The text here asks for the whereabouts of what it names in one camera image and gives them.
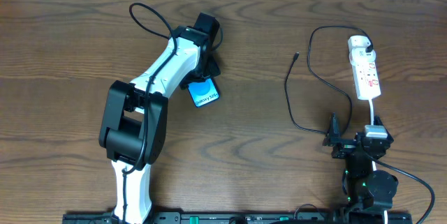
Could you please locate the white power strip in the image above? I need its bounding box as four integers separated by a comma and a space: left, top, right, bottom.
352, 62, 381, 100

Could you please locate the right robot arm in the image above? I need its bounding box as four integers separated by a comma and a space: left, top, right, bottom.
323, 114, 398, 223

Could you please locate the white USB charger adapter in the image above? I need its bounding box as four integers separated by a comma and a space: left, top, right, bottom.
348, 35, 376, 66

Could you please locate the black USB charging cable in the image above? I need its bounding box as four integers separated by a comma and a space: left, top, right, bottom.
284, 25, 374, 137

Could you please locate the blue Galaxy smartphone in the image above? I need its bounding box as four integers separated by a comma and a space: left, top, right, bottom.
188, 78, 220, 107

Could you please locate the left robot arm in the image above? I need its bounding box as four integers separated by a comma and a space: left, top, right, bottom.
98, 13, 220, 223

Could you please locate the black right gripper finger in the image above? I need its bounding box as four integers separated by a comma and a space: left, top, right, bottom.
324, 113, 341, 144
373, 116, 386, 130

